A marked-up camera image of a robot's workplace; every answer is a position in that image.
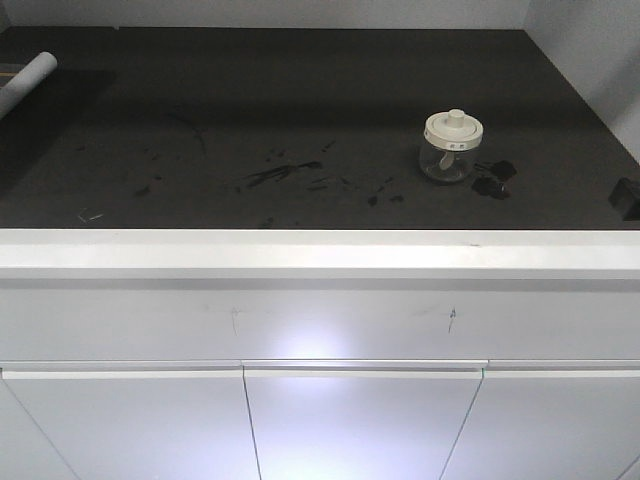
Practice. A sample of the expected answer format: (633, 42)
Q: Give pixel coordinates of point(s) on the glass jar with cream lid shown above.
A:
(451, 141)

